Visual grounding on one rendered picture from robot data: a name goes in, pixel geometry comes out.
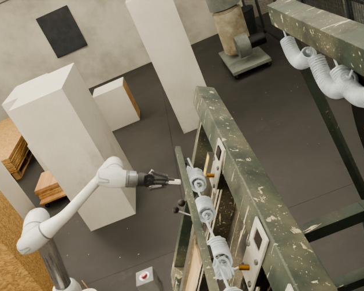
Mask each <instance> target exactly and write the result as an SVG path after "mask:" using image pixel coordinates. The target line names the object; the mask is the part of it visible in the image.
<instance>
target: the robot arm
mask: <svg viewBox="0 0 364 291"><path fill-rule="evenodd" d="M153 175H156V176H153ZM157 176H159V177H157ZM174 184H181V180H178V179H174V178H169V177H168V175H167V174H165V173H161V172H158V171H155V170H153V169H151V171H150V172H149V173H137V172H136V171H130V170H124V164H123V161H122V160H121V159H120V158H119V157H116V156H112V157H110V158H108V159H107V160H106V161H105V162H104V164H103V165H102V166H101V167H100V168H99V170H98V171H97V173H96V176H95V177H94V178H93V179H92V180H91V181H90V182H89V183H88V184H87V185H86V186H85V187H84V188H83V189H82V191H81V192H80V193H79V194H78V195H77V196H76V197H75V198H74V199H73V200H72V201H71V202H70V203H69V204H68V205H67V206H66V207H65V208H64V209H63V210H62V211H61V212H60V213H58V214H57V215H55V216H53V217H52V218H50V215H49V213H48V212H47V211H46V210H45V209H44V208H35V209H33V210H31V211H30V212H29V213H28V214H27V216H26V217H25V220H24V224H23V232H22V234H21V238H20V239H19V240H18V242H17V250H18V251H19V252H20V253H21V254H25V255H26V254H29V253H33V252H35V251H37V250H39V253H40V255H41V257H42V259H43V262H44V264H45V266H46V268H47V271H48V273H49V275H50V278H51V280H52V282H53V284H54V287H53V291H82V289H81V286H80V284H79V283H78V282H77V281H75V279H73V278H70V277H69V275H68V273H67V270H66V268H65V266H64V263H63V261H62V259H61V256H60V253H59V251H58V249H57V246H56V244H55V242H54V239H53V236H54V235H55V234H56V233H57V232H58V231H59V230H60V228H62V227H63V225H64V224H66V223H67V221H69V220H70V219H71V217H73V216H74V214H75V213H76V212H77V211H78V210H79V208H80V207H81V206H82V205H83V204H84V203H85V201H86V200H87V199H88V198H89V197H90V196H91V194H92V193H93V192H94V191H95V190H96V189H97V188H98V187H99V186H104V187H107V188H122V187H129V188H135V187H136V185H137V186H142V187H143V186H145V187H148V191H152V190H155V189H162V188H166V187H167V185H174ZM151 185H153V186H151Z"/></svg>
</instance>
